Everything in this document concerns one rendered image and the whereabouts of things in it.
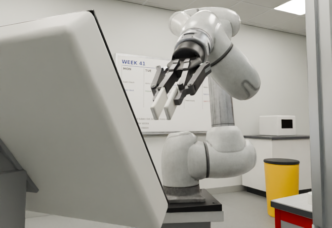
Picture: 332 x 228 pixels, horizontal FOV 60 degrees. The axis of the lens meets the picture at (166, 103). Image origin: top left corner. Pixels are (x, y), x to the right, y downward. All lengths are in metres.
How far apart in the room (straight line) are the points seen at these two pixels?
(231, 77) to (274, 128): 3.98
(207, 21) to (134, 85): 3.28
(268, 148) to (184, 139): 3.38
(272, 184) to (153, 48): 2.39
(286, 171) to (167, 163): 2.60
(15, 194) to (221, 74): 0.57
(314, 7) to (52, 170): 0.44
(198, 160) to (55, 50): 0.95
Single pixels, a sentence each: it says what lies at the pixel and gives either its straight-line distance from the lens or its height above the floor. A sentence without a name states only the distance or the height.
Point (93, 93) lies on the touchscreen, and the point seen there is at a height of 1.12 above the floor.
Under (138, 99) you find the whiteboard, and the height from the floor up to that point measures 1.43.
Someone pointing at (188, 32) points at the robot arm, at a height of 1.31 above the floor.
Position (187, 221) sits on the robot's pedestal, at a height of 0.72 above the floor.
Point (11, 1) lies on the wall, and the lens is 4.06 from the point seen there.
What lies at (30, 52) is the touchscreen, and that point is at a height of 1.15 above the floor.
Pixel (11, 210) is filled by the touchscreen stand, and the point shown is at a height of 0.97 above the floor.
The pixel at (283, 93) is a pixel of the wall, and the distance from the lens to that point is 5.68.
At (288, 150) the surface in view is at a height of 0.70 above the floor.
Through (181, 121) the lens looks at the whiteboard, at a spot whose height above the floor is 1.12.
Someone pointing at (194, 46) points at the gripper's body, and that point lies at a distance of 0.68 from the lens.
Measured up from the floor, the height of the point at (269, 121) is 1.12.
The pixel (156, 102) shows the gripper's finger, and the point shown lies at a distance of 0.54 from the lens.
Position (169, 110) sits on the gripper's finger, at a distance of 0.53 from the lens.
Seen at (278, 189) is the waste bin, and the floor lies 0.34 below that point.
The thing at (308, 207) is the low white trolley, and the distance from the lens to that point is 1.32.
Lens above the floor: 1.09
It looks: 4 degrees up
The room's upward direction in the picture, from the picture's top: straight up
